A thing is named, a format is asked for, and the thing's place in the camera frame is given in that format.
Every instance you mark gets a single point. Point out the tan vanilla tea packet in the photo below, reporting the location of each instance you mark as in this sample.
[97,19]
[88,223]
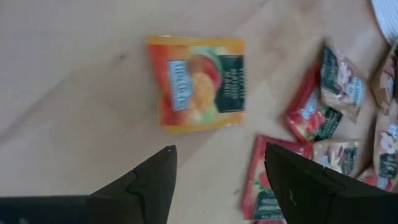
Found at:
[339,155]
[342,84]
[387,84]
[388,146]

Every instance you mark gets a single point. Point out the white round placemat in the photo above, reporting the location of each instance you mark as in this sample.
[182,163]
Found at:
[388,15]

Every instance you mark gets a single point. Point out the red strawberry tea packet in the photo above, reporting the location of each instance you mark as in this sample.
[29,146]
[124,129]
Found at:
[368,180]
[270,222]
[258,186]
[306,121]

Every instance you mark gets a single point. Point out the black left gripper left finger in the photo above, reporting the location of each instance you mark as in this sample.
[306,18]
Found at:
[149,193]

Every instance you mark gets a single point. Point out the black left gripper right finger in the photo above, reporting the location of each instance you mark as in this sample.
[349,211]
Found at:
[311,199]

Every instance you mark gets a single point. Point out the orange peach tea packet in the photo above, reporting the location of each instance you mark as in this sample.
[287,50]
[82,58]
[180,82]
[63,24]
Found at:
[199,84]

